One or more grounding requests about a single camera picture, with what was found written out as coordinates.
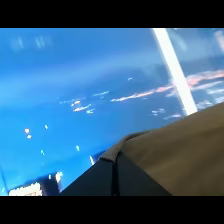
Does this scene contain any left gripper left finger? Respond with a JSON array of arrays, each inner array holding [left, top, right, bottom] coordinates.
[[60, 158, 117, 197]]

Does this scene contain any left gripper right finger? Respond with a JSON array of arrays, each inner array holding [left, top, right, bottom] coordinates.
[[116, 152, 173, 197]]

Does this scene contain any brown garment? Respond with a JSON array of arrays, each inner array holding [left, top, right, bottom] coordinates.
[[99, 101, 224, 197]]

